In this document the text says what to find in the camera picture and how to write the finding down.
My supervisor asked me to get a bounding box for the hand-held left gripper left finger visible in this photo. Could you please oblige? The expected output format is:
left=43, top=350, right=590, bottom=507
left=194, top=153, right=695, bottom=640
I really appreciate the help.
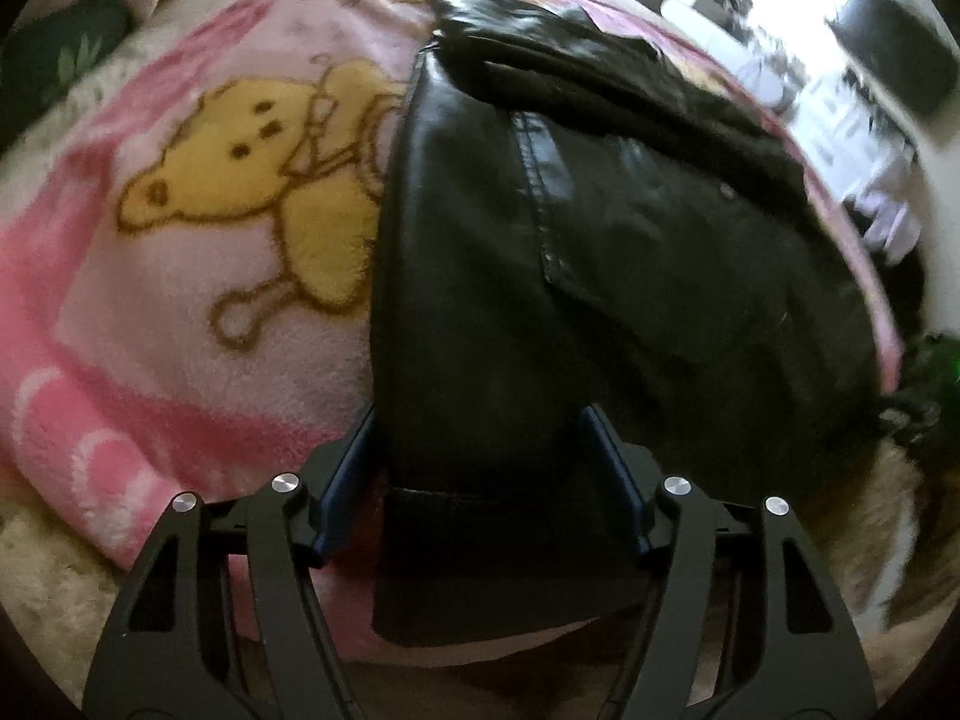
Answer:
left=82, top=405, right=380, bottom=720

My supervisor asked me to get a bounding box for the white crumpled cloth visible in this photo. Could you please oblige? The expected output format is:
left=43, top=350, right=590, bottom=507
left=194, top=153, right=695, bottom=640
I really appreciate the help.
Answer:
left=855, top=165, right=923, bottom=263

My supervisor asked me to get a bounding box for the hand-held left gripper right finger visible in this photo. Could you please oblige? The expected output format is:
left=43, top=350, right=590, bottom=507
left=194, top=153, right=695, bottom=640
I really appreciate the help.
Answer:
left=581, top=403, right=878, bottom=720

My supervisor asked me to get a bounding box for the green leaf-print cloth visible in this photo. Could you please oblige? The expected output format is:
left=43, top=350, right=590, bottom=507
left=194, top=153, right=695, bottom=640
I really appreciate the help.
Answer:
left=0, top=0, right=136, bottom=143

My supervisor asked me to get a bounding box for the black leather jacket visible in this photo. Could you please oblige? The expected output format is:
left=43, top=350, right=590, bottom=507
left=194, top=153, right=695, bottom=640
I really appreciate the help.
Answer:
left=371, top=0, right=886, bottom=646

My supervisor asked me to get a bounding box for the white drawer dresser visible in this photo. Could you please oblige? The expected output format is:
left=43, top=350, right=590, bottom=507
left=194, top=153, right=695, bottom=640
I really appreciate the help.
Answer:
left=787, top=71, right=916, bottom=203

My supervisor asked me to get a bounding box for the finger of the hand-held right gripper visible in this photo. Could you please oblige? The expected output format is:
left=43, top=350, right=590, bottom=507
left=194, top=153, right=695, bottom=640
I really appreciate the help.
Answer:
left=874, top=390, right=942, bottom=442

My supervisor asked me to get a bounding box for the black flat television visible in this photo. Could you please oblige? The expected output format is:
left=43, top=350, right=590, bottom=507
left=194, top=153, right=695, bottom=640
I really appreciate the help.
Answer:
left=825, top=0, right=957, bottom=117

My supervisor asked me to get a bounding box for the pink bear-print blanket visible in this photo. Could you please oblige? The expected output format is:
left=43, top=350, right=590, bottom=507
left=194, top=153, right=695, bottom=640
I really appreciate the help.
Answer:
left=0, top=0, right=905, bottom=638

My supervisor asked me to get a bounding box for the cream fluffy blanket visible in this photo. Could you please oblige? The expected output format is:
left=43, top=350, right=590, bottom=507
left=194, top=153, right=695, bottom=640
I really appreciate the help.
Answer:
left=0, top=435, right=935, bottom=702

